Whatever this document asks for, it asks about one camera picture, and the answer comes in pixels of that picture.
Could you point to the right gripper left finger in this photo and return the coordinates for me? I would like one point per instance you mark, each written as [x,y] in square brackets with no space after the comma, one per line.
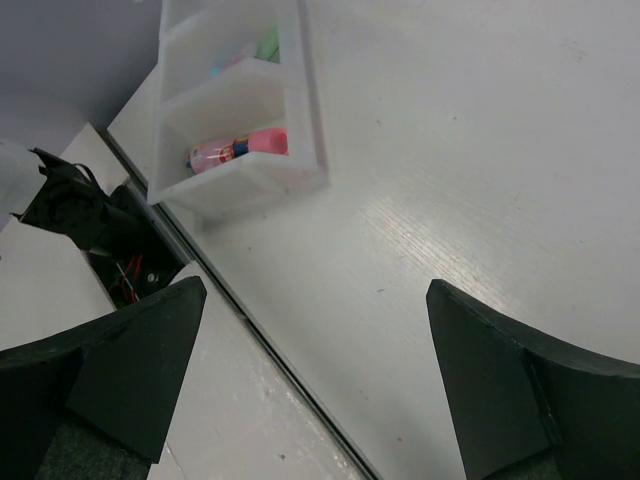
[96,401]

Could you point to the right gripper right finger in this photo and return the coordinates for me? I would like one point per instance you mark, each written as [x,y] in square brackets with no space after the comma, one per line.
[527,405]

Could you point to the pink highlighter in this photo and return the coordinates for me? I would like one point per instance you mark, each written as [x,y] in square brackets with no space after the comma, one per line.
[249,50]
[271,141]

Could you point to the green highlighter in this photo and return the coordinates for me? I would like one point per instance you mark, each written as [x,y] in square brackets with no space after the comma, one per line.
[269,47]

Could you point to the clear plastic container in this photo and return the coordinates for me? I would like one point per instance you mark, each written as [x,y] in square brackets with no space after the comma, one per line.
[191,107]

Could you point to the pink highlighter in container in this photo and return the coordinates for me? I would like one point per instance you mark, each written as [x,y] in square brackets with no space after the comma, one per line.
[271,141]

